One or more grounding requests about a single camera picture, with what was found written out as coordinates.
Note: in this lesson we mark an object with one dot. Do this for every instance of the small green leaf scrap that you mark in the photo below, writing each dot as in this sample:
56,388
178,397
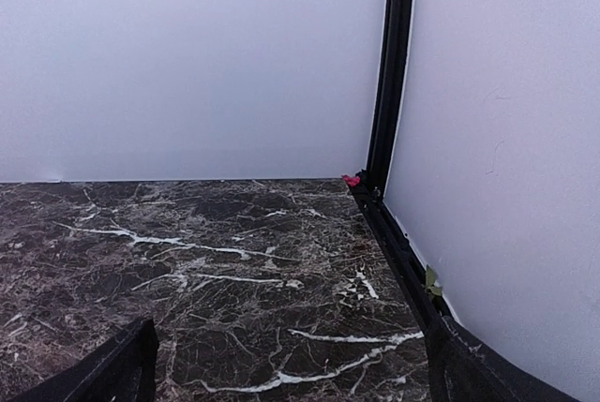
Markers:
431,288

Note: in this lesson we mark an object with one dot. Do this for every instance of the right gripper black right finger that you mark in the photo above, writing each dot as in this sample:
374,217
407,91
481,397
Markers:
463,368

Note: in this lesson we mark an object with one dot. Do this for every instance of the right black side rail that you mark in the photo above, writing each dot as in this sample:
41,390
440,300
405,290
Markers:
408,270

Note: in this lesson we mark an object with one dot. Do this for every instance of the small red scrap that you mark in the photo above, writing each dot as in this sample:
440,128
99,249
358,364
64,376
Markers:
351,181

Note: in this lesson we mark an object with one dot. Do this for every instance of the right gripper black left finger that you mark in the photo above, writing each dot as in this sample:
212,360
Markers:
122,369

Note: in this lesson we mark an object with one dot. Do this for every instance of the right black frame post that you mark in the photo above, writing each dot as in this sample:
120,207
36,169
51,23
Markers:
394,60

